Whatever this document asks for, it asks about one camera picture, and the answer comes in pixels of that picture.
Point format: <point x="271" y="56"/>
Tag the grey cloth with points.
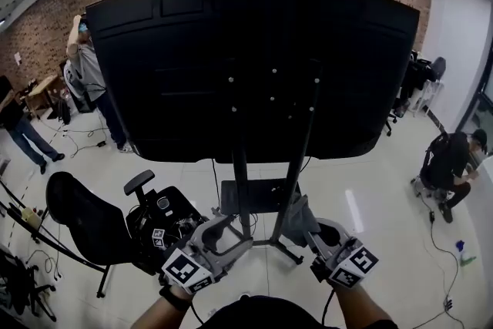
<point x="302" y="219"/>

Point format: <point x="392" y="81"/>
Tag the white cabinet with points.
<point x="483" y="185"/>

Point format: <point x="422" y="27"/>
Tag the small wheeled stool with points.
<point x="423" y="185"/>

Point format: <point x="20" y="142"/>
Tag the white paper sheet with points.
<point x="17" y="58"/>

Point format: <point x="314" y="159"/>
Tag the blue and green spray bottle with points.
<point x="465" y="256"/>

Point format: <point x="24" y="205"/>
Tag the person's left forearm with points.
<point x="161" y="314"/>

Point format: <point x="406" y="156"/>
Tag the dark glass door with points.
<point x="477" y="104"/>

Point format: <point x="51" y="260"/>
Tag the beige box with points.
<point x="31" y="217"/>

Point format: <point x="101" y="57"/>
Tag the large black television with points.
<point x="173" y="88"/>

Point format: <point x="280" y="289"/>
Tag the black swivel chair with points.
<point x="15" y="281"/>

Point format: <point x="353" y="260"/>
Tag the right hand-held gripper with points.
<point x="352" y="266"/>

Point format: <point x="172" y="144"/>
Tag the person's right forearm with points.
<point x="362" y="308"/>

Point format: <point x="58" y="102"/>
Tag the black wristband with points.
<point x="175" y="298"/>

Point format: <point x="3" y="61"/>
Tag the black TV stand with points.
<point x="239" y="173"/>

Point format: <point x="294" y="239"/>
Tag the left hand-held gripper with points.
<point x="188" y="269"/>

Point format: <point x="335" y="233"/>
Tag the black electronic equipment bundle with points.
<point x="169" y="204"/>

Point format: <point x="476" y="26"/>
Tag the small wooden table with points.
<point x="42" y="88"/>

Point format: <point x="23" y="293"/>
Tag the person's black shirt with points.
<point x="262" y="314"/>

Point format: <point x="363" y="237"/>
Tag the black mesh office chair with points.
<point x="88" y="219"/>

